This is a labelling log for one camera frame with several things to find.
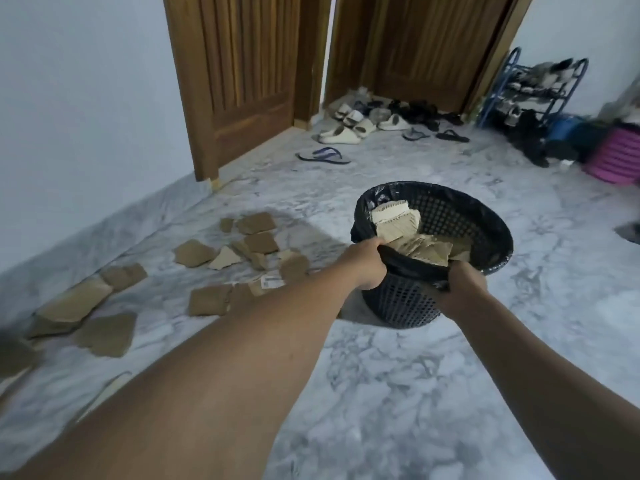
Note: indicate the blue metal shoe rack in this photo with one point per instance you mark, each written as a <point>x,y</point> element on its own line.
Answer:
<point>501,77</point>

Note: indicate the person's right forearm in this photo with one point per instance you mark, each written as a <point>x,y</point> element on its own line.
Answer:
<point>550,394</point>

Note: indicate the pile of black sandals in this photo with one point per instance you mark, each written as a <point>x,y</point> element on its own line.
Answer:
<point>420,112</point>

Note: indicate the cream slide sandal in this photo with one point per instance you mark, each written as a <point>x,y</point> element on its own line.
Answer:
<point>364,127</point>
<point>395,123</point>
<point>340,135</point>
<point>343,111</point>
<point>352,117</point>

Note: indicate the grey slide sandal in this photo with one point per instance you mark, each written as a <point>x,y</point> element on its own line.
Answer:
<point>380,114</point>

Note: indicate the row of grey sneakers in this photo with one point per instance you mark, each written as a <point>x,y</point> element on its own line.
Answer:
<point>550,69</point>

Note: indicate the crumpled clear plastic bag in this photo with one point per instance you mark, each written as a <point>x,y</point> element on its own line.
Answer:
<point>625,104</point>

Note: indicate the person's left hand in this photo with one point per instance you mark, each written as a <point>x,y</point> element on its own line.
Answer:
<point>367,264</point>

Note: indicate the black bin with liner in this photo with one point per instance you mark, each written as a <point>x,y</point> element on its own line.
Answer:
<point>400,304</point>

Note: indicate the pink mesh basket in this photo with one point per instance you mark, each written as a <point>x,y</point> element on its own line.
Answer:
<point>615,154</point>

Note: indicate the scatter of brown paper pieces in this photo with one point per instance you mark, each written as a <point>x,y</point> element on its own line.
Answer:
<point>107,334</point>

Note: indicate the person's right hand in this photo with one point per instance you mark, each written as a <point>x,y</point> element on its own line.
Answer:
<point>462,289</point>

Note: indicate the black flip-flop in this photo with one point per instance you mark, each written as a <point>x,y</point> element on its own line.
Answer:
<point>452,136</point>

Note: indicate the grey flip-flop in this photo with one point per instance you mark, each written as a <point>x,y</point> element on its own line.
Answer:
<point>415,134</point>

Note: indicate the blue mop bucket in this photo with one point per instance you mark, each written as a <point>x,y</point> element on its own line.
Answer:
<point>562,129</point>

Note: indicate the person's left forearm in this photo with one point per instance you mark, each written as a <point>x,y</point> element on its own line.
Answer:
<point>200,394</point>

